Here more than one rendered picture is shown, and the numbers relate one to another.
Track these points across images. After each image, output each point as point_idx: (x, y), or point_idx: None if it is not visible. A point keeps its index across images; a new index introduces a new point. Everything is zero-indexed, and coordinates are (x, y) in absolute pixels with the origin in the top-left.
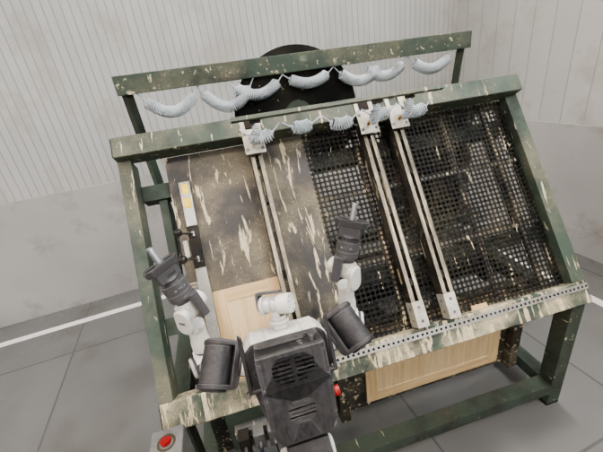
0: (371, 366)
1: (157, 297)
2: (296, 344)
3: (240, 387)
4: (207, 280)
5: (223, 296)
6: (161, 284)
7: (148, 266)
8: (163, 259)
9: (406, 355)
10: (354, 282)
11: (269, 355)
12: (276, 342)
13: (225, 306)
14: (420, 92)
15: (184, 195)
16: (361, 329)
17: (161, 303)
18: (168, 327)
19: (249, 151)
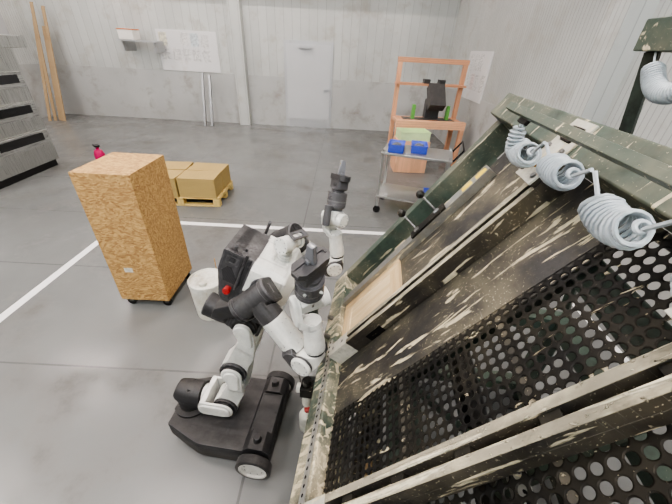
0: (306, 429)
1: (402, 230)
2: (239, 241)
3: (337, 311)
4: (402, 248)
5: (393, 268)
6: (330, 185)
7: (415, 207)
8: (344, 175)
9: (295, 483)
10: (291, 312)
11: (241, 229)
12: (257, 240)
13: (386, 274)
14: None
15: (473, 179)
16: (238, 298)
17: (404, 238)
18: (390, 253)
19: (522, 170)
